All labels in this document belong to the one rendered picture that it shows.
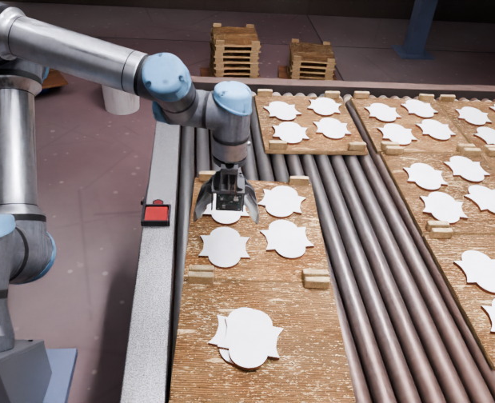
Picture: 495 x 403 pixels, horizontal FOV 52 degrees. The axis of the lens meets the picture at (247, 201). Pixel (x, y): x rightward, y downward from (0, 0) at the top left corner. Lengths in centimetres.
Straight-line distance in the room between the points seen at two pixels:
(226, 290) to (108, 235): 165
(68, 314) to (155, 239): 115
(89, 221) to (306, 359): 199
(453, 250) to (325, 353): 51
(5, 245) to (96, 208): 201
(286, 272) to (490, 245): 57
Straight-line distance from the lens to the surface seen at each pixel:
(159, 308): 116
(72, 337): 233
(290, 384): 104
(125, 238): 273
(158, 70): 88
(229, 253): 124
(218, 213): 136
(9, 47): 103
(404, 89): 224
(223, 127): 100
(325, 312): 116
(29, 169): 110
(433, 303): 129
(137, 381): 106
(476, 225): 155
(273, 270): 122
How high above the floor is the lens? 180
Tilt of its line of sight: 37 degrees down
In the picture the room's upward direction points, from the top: 5 degrees clockwise
